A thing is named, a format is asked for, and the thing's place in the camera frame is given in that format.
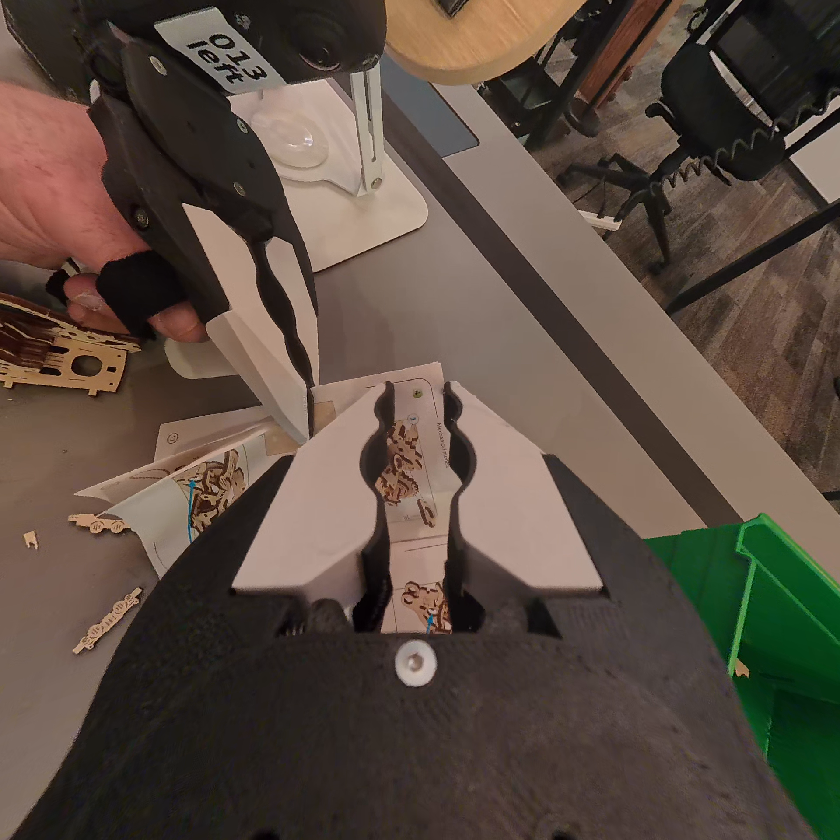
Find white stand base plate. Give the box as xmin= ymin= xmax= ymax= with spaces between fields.
xmin=230 ymin=62 xmax=431 ymax=275

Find small wooden strip round holes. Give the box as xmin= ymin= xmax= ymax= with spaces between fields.
xmin=71 ymin=586 xmax=144 ymax=657

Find person's left hand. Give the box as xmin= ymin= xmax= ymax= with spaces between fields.
xmin=0 ymin=80 xmax=212 ymax=345

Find round wooden table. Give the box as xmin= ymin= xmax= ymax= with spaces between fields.
xmin=384 ymin=0 xmax=592 ymax=86

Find green plastic bin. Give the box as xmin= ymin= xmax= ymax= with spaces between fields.
xmin=643 ymin=512 xmax=840 ymax=821

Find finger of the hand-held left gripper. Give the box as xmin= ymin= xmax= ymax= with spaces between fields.
xmin=181 ymin=202 xmax=316 ymax=447

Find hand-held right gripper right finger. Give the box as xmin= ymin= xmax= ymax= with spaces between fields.
xmin=443 ymin=381 xmax=606 ymax=634

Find white instruction booklet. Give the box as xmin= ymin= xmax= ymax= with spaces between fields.
xmin=74 ymin=360 xmax=460 ymax=637

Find dark blue desk mat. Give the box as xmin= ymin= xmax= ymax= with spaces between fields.
xmin=384 ymin=56 xmax=481 ymax=158

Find toothed wooden strip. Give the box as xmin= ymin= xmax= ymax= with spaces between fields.
xmin=67 ymin=512 xmax=130 ymax=537

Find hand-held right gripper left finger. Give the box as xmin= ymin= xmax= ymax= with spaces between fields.
xmin=231 ymin=382 xmax=396 ymax=634

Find black office chair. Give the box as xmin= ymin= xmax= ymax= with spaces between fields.
xmin=564 ymin=20 xmax=840 ymax=263

